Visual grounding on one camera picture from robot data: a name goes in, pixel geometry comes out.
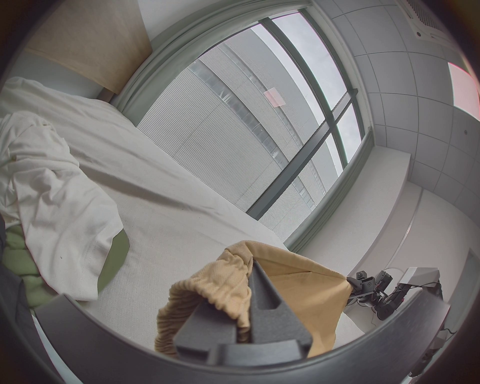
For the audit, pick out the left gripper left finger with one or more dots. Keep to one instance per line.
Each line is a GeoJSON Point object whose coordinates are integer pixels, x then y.
{"type": "Point", "coordinates": [202, 330]}

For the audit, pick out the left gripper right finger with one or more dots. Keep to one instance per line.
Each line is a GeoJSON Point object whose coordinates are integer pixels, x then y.
{"type": "Point", "coordinates": [273, 326]}

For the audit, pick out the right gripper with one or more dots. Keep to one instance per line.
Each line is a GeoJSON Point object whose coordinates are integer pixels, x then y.
{"type": "Point", "coordinates": [363, 290]}

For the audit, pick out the tan shorts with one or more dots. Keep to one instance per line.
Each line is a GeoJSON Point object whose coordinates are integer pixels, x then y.
{"type": "Point", "coordinates": [300, 300]}

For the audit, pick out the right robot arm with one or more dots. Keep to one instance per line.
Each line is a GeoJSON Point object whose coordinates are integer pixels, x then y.
{"type": "Point", "coordinates": [416, 277]}

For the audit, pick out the bed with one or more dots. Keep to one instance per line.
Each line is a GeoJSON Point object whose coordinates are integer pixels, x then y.
{"type": "Point", "coordinates": [168, 195]}

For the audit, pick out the green garment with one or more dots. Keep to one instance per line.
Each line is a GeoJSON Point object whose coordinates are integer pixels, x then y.
{"type": "Point", "coordinates": [22, 270]}

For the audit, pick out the black garment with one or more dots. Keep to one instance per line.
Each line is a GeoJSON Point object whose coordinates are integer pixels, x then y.
{"type": "Point", "coordinates": [9, 296]}

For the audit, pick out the window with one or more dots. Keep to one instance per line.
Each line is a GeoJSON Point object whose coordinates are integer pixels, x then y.
{"type": "Point", "coordinates": [225, 131]}

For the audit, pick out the cream white garment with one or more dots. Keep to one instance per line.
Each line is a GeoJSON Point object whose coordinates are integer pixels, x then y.
{"type": "Point", "coordinates": [56, 187]}

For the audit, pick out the ceiling light panel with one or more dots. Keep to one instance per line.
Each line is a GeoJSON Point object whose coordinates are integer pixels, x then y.
{"type": "Point", "coordinates": [465, 90]}

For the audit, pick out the grey-green curtain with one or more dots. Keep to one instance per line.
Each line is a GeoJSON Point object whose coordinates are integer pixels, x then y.
{"type": "Point", "coordinates": [150, 78]}

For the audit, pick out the white ceiling air conditioner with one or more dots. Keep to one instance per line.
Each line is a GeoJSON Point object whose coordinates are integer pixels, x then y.
{"type": "Point", "coordinates": [423, 15]}

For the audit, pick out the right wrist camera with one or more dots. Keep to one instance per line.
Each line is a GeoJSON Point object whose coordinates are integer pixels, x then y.
{"type": "Point", "coordinates": [362, 276]}

